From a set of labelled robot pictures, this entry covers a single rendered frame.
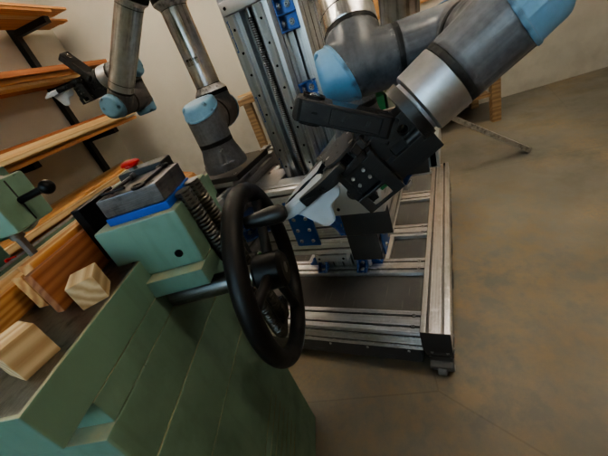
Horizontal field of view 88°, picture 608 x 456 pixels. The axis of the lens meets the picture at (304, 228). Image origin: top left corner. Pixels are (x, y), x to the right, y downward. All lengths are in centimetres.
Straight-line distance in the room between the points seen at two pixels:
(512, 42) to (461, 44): 4
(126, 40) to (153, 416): 99
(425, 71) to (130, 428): 52
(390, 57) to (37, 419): 53
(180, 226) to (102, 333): 16
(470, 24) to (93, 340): 52
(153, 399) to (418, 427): 88
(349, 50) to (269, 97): 64
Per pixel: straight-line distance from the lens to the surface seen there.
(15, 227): 58
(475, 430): 121
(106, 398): 47
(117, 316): 49
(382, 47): 45
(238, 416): 73
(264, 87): 107
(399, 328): 112
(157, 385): 53
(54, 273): 53
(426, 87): 36
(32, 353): 44
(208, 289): 53
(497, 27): 38
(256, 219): 41
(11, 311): 60
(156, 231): 49
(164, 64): 405
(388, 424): 122
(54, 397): 43
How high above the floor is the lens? 109
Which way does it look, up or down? 29 degrees down
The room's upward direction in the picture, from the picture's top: 21 degrees counter-clockwise
